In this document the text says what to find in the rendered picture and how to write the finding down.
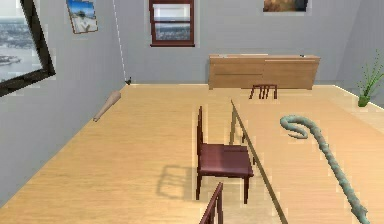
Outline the black framed window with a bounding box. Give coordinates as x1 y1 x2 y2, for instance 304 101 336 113
0 0 57 98

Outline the light wooden sideboard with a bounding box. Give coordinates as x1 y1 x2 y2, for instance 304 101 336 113
208 53 321 91

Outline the framed beach picture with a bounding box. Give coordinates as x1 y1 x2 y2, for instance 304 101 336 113
65 0 99 35

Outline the green house plant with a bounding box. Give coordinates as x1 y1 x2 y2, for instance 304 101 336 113
357 49 384 108

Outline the light wooden dining table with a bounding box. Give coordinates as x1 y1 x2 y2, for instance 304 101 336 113
228 87 384 224

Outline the teal curled plant stem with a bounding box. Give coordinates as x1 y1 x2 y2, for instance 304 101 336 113
279 114 372 224

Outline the red framed window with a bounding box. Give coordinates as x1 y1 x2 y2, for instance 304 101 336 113
148 0 196 48

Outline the framed brown picture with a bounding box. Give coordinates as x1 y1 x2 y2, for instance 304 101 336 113
262 0 309 13

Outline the wooden baseball bat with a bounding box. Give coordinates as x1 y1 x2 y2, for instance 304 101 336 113
92 90 122 123

